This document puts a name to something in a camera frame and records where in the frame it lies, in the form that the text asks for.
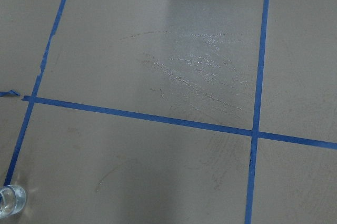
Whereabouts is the clear shot glass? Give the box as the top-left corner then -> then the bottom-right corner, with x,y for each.
1,185 -> 27,219

